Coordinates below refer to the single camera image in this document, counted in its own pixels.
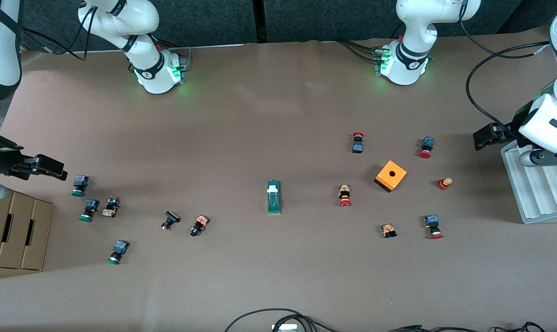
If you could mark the red mushroom head tan stem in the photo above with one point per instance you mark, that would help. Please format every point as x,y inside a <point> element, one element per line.
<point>444,183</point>

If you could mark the white ridged plastic tray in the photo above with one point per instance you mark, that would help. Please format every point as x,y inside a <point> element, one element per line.
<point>541,198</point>

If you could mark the red button orange contact block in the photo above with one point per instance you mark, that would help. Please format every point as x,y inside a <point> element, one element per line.
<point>344,195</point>

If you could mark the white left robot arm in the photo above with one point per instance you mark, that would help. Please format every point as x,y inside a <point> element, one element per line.
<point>414,27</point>

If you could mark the black switch orange contact block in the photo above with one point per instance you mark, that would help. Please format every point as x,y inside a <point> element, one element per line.
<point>110,206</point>

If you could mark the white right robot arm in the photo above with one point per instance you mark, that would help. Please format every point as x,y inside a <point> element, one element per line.
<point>144,69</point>

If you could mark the small orange contact block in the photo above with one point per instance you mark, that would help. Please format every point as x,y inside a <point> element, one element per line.
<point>388,230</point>

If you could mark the black selector orange contact block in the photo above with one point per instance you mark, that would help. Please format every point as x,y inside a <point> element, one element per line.
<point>199,225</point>

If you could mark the red button black contact block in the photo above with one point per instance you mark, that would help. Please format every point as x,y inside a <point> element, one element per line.
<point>357,145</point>

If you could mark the green pushbutton blue contact block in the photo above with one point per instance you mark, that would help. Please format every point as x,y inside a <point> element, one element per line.
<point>117,251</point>
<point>80,185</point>
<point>89,210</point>

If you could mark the green terminal block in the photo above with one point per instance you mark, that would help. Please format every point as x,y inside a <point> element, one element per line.
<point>273,203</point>

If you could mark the brown cardboard divider box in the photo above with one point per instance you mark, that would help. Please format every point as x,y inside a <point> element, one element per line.
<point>15,230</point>

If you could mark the orange button enclosure box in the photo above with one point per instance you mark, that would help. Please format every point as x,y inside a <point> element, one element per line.
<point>384,177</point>

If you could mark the red mushroom button blue block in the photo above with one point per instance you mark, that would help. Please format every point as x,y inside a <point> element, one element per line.
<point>433,226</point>
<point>427,147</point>

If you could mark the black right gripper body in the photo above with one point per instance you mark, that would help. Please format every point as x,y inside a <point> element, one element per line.
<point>0,161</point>

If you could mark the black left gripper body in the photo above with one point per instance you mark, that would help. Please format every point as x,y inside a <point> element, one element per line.
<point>507,131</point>

